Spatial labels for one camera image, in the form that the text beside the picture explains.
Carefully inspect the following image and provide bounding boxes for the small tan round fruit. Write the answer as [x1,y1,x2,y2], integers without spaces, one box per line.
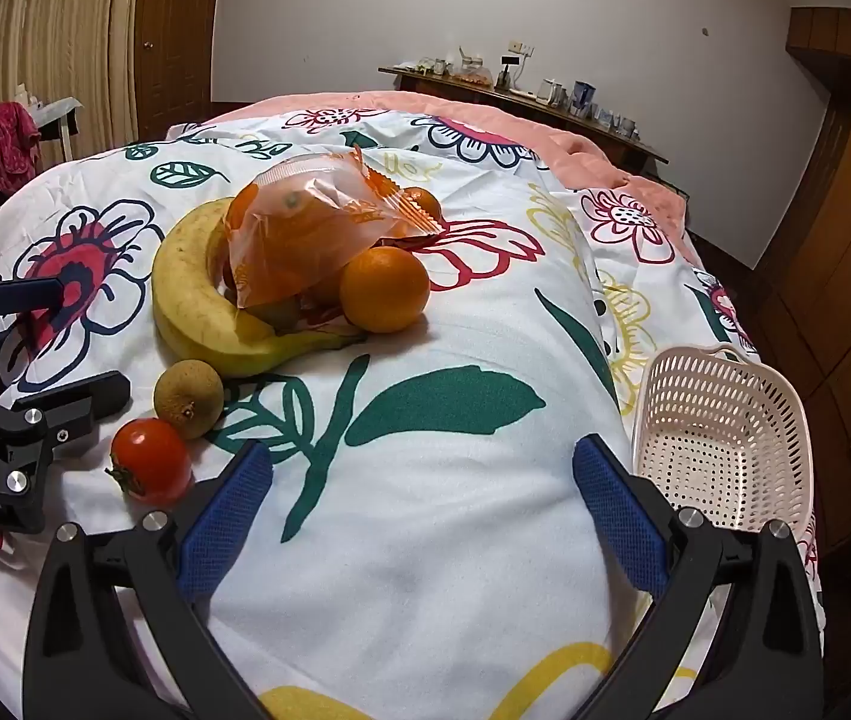
[153,360,226,440]

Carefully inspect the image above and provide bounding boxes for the brown wooden door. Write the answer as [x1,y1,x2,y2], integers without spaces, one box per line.
[133,0,227,140]

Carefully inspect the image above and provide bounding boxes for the small orange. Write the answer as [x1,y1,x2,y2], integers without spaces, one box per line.
[399,186,443,226]

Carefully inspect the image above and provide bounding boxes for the large orange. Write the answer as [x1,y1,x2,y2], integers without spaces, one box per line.
[339,246,432,335]

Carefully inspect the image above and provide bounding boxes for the red tomato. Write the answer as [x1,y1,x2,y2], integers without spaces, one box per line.
[106,418,194,507]

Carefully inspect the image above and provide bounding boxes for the red patterned cloth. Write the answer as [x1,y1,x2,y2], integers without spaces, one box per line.
[0,101,43,196]

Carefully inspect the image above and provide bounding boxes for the pink duvet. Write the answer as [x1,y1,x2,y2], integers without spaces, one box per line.
[204,90,689,226]

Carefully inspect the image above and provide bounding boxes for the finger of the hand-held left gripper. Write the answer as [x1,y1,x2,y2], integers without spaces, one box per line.
[0,371,131,460]
[0,262,70,355]

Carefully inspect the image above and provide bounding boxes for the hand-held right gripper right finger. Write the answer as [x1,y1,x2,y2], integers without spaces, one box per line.
[571,433,824,720]

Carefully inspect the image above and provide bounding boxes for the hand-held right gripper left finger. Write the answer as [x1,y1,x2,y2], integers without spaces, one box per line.
[22,441,277,720]

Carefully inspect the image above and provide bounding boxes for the yellow banana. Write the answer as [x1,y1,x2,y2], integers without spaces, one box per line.
[151,196,368,378]

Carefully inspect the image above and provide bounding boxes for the cream plastic basket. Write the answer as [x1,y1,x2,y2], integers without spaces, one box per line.
[631,345,817,537]

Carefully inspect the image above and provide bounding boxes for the brown wooden wardrobe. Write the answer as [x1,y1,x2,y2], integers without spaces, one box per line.
[696,7,851,616]

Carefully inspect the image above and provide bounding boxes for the beige curtain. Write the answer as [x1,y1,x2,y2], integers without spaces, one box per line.
[0,0,143,158]

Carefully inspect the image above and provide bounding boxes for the small green fruit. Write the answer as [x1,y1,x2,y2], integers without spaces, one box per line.
[256,294,305,332]

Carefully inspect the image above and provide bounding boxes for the orange plastic bag of oranges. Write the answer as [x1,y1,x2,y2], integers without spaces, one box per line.
[224,148,448,310]

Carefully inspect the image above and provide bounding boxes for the white floral blanket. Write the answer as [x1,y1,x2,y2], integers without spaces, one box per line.
[0,101,828,720]

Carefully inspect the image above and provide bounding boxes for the dark wooden sideboard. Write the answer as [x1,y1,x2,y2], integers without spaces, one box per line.
[378,64,670,173]

